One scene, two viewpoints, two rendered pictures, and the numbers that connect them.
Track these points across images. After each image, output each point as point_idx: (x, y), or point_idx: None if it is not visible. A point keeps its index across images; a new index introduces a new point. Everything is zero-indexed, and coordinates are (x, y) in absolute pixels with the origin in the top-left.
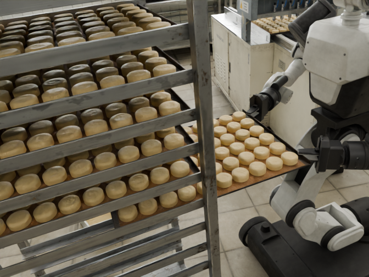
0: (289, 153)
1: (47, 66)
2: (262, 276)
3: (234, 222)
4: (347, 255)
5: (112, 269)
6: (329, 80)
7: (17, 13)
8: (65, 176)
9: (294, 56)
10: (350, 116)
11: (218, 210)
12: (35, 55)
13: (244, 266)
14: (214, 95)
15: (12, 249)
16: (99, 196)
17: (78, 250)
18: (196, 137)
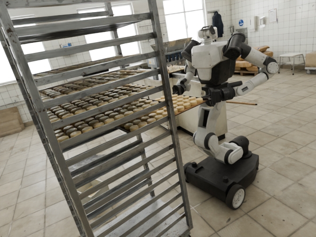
0: (198, 98)
1: (106, 46)
2: (200, 193)
3: (175, 174)
4: (239, 166)
5: (115, 201)
6: (205, 68)
7: (97, 26)
8: None
9: (186, 71)
10: (218, 83)
11: (164, 171)
12: (102, 42)
13: (188, 192)
14: None
15: (32, 229)
16: (122, 115)
17: (117, 143)
18: None
